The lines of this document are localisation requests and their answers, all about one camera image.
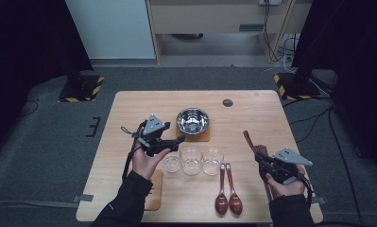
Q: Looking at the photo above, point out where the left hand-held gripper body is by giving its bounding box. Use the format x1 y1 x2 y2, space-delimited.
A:
135 113 166 158

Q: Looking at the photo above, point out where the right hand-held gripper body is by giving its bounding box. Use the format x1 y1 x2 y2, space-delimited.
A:
264 148 314 186

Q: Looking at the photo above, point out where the bundle of brown chopsticks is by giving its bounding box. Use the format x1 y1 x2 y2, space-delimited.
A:
253 144 282 204

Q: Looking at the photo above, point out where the dark red wooden spoon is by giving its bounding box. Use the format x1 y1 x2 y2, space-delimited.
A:
225 162 244 216
214 163 229 217
242 130 259 154

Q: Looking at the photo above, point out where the shiny steel bowl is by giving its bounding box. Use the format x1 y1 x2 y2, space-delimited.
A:
175 107 211 136

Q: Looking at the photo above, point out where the carved wooden coaster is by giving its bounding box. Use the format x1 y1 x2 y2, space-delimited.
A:
175 126 212 143
144 168 164 212

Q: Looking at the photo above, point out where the person's right hand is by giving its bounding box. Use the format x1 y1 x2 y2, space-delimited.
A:
265 164 307 199

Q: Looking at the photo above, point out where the person's left hand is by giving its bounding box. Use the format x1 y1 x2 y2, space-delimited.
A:
130 146 172 182

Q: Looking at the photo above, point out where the clear drinking glass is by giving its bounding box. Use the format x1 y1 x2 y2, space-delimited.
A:
202 146 225 177
180 146 204 176
162 149 182 174

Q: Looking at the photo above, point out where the black floor tape mark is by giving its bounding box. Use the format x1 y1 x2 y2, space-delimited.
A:
85 116 102 138

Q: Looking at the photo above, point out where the striped black stand base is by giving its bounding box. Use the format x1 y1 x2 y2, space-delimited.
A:
273 70 323 102
58 70 106 103

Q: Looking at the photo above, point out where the white cabinet panel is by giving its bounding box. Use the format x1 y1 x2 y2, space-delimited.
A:
65 0 156 60

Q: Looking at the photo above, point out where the beige wooden desk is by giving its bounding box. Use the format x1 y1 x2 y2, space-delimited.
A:
146 0 315 64

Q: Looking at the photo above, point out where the black curtain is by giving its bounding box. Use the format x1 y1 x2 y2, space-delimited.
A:
291 0 377 179
0 0 94 160

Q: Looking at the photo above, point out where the right hand-held gripper cable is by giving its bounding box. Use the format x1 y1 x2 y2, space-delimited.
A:
298 171 315 209

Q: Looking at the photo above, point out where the hand-held gripper cable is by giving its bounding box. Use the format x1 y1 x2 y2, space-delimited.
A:
298 171 315 209
120 120 149 183

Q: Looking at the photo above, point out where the thin black floor cable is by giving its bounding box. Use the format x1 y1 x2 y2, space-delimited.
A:
289 107 334 126
17 98 40 118

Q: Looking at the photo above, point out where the left hand-held gripper cable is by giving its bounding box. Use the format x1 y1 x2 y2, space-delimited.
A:
120 120 149 183

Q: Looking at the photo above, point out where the thick black floor cable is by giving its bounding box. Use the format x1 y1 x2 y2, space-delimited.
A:
327 105 365 227

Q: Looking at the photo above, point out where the tangle of cables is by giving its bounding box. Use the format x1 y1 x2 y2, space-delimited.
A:
279 33 302 74

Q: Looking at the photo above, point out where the hanging black cable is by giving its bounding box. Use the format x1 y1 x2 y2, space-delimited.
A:
263 3 283 63

